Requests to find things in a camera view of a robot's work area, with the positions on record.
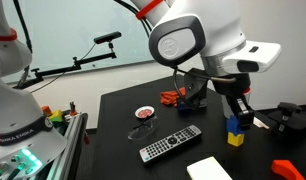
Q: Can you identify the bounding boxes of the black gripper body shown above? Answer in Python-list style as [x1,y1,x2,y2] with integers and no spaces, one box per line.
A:
[213,73,251,99]

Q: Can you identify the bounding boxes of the blue block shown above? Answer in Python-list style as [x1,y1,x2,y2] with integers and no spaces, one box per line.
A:
[226,115,244,136]

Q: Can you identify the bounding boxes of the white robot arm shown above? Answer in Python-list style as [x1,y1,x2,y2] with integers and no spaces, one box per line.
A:
[130,0,281,130]

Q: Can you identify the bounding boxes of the yellow block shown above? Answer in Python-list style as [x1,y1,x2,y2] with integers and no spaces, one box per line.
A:
[227,132,244,147]

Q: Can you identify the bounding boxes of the orange curved block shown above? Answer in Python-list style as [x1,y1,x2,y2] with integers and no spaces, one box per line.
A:
[271,160,305,180]

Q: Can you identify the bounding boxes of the orange cloth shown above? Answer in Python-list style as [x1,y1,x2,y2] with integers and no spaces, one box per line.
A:
[160,91,181,107]

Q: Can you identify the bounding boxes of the white rectangular box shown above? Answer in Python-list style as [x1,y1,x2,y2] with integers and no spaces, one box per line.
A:
[187,156,233,180]

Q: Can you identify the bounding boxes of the white remote control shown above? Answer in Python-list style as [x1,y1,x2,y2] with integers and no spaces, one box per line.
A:
[139,125,202,164]

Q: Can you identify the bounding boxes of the clear safety glasses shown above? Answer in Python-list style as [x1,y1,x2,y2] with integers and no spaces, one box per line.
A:
[128,116,159,141]

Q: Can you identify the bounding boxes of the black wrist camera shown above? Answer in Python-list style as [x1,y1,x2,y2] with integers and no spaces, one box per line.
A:
[184,68,208,109]

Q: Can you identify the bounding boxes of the black clamp mount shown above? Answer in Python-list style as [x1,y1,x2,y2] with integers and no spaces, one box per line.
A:
[268,102,306,138]

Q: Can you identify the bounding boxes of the black camera on stand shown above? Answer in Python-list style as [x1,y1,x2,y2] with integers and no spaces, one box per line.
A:
[94,31,122,44]

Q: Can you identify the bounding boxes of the aluminium frame rail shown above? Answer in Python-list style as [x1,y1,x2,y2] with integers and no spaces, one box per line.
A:
[45,113,88,180]

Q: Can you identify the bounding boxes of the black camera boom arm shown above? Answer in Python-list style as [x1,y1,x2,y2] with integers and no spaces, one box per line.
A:
[12,41,118,90]

